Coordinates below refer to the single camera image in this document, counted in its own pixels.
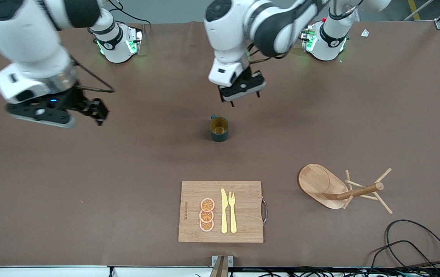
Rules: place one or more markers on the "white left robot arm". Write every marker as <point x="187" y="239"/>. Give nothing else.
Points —
<point x="227" y="38"/>

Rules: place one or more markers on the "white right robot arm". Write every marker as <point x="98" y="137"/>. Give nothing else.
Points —
<point x="31" y="46"/>

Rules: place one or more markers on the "metal bracket with brown post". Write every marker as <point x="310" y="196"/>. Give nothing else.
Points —
<point x="215" y="261"/>

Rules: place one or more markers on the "yellow plastic knife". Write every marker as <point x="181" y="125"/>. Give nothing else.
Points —
<point x="224" y="215"/>

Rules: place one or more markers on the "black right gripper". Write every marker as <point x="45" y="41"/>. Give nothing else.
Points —
<point x="74" y="100"/>

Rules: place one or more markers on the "brown table cover mat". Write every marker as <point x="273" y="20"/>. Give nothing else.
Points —
<point x="89" y="173"/>

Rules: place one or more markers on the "white table edge rail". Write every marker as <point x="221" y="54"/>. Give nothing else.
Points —
<point x="50" y="272"/>

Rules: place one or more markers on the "white paper scrap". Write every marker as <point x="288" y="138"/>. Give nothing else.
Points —
<point x="365" y="33"/>

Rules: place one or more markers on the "wooden mug rack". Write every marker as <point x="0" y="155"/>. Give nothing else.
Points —
<point x="316" y="182"/>

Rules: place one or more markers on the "teal cup with yellow inside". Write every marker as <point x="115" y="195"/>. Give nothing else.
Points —
<point x="219" y="136"/>

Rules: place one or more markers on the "bamboo cutting board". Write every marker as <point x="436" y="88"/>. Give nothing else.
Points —
<point x="243" y="207"/>

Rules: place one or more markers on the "toy orange slice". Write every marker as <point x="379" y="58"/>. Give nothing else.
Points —
<point x="206" y="216"/>
<point x="206" y="227"/>
<point x="207" y="204"/>

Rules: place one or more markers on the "yellow plastic fork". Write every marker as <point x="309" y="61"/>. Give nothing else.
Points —
<point x="232" y="219"/>

